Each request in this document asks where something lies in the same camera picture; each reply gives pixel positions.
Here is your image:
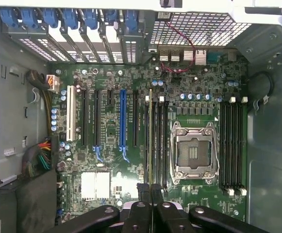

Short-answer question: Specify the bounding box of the black RAM slot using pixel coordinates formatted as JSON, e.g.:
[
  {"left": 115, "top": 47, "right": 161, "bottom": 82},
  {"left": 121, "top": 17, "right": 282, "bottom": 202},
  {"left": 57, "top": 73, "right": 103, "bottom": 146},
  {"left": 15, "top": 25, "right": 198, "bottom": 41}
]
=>
[
  {"left": 163, "top": 100, "right": 169, "bottom": 190},
  {"left": 219, "top": 100, "right": 227, "bottom": 196},
  {"left": 152, "top": 96, "right": 158, "bottom": 185},
  {"left": 232, "top": 100, "right": 239, "bottom": 195},
  {"left": 157, "top": 96, "right": 165, "bottom": 189},
  {"left": 226, "top": 96, "right": 236, "bottom": 196},
  {"left": 144, "top": 96, "right": 150, "bottom": 183},
  {"left": 238, "top": 96, "right": 249, "bottom": 195}
]

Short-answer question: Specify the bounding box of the silver chipset heatsink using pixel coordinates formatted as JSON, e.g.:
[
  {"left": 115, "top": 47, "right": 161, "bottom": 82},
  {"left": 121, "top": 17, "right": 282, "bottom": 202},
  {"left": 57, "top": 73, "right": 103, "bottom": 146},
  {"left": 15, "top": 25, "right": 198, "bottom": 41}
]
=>
[{"left": 80, "top": 171, "right": 112, "bottom": 201}]

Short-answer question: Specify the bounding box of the green motherboard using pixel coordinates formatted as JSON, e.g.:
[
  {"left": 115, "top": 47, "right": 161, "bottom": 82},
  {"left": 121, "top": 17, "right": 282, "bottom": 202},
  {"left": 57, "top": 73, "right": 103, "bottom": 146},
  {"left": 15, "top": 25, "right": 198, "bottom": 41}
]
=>
[{"left": 49, "top": 60, "right": 250, "bottom": 220}]

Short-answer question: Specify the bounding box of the silver CPU socket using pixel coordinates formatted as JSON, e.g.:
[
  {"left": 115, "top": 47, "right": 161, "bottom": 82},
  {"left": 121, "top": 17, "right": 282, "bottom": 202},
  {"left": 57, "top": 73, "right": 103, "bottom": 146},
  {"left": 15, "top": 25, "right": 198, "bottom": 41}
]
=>
[{"left": 170, "top": 120, "right": 220, "bottom": 181}]

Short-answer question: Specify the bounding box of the blue expansion slot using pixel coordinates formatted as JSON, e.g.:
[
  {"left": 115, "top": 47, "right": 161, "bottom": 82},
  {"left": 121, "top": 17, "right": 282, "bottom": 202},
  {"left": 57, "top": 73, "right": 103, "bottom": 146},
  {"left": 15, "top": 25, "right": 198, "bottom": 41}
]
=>
[{"left": 119, "top": 89, "right": 127, "bottom": 149}]

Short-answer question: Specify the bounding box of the long black expansion slot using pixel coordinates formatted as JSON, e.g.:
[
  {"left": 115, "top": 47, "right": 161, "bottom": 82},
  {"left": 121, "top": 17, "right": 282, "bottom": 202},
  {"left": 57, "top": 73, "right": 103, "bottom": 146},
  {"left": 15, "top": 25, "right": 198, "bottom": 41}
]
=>
[
  {"left": 132, "top": 89, "right": 139, "bottom": 148},
  {"left": 81, "top": 89, "right": 87, "bottom": 147},
  {"left": 94, "top": 89, "right": 100, "bottom": 147}
]

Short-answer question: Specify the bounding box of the black plastic shroud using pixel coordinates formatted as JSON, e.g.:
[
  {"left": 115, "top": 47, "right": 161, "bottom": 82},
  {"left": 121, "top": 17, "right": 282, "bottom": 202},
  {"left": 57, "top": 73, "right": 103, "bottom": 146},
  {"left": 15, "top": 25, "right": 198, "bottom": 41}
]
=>
[{"left": 0, "top": 169, "right": 59, "bottom": 233}]

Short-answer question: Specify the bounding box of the short black expansion slot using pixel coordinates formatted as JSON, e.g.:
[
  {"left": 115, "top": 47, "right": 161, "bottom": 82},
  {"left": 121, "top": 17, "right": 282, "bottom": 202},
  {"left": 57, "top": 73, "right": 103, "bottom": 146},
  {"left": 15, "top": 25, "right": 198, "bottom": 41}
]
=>
[{"left": 107, "top": 89, "right": 114, "bottom": 108}]

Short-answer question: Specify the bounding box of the white expansion slot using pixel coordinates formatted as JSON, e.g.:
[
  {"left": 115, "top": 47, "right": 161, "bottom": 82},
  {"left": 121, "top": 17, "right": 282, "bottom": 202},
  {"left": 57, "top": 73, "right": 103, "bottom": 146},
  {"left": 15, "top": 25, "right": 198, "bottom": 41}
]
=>
[{"left": 66, "top": 85, "right": 74, "bottom": 142}]

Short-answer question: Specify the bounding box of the grey metal PC case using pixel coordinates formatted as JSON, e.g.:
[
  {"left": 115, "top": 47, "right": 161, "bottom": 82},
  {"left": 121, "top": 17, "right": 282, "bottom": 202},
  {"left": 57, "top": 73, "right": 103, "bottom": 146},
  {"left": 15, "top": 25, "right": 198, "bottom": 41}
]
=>
[{"left": 0, "top": 0, "right": 282, "bottom": 233}]

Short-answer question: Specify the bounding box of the white power connector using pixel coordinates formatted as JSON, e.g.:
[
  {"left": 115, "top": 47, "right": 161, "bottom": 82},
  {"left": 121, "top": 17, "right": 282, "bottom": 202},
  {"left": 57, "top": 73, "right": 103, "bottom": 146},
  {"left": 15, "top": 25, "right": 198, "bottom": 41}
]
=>
[{"left": 46, "top": 74, "right": 60, "bottom": 93}]

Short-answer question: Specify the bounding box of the silver rear port block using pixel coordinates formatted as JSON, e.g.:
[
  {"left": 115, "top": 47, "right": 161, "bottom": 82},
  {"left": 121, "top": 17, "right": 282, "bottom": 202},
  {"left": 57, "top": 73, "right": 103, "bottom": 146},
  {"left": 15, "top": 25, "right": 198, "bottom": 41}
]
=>
[{"left": 158, "top": 49, "right": 208, "bottom": 66}]

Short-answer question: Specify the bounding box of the blue card retention clip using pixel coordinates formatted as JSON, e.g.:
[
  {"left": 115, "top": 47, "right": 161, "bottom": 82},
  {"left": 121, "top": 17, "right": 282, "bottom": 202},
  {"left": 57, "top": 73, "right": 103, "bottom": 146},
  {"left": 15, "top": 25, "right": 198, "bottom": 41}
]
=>
[
  {"left": 62, "top": 8, "right": 80, "bottom": 30},
  {"left": 20, "top": 8, "right": 39, "bottom": 29},
  {"left": 105, "top": 9, "right": 119, "bottom": 26},
  {"left": 0, "top": 8, "right": 19, "bottom": 29},
  {"left": 124, "top": 9, "right": 139, "bottom": 35},
  {"left": 42, "top": 8, "right": 59, "bottom": 28},
  {"left": 83, "top": 9, "right": 99, "bottom": 30}
]

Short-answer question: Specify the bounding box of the multicoloured wire bundle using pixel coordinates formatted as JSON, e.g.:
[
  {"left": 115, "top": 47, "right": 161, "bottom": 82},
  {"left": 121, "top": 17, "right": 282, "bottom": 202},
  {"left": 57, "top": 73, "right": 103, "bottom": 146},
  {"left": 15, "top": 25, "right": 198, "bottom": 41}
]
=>
[{"left": 21, "top": 137, "right": 53, "bottom": 178}]

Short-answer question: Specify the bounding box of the yellow and black wire bundle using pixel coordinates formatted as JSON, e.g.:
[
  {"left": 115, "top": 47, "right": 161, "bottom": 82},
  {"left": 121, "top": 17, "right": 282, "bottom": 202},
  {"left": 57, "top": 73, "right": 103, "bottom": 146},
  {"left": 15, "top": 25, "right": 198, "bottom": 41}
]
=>
[{"left": 25, "top": 69, "right": 54, "bottom": 133}]

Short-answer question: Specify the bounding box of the black looped wire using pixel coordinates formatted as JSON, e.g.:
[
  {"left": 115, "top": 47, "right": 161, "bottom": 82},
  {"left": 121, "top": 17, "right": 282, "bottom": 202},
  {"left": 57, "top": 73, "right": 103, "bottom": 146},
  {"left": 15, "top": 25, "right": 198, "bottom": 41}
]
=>
[{"left": 248, "top": 71, "right": 275, "bottom": 98}]

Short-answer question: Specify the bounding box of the red wire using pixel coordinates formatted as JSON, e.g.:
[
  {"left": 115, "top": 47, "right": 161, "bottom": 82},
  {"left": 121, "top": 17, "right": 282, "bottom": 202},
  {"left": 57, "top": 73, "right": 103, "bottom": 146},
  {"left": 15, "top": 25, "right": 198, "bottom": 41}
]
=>
[{"left": 159, "top": 20, "right": 197, "bottom": 74}]

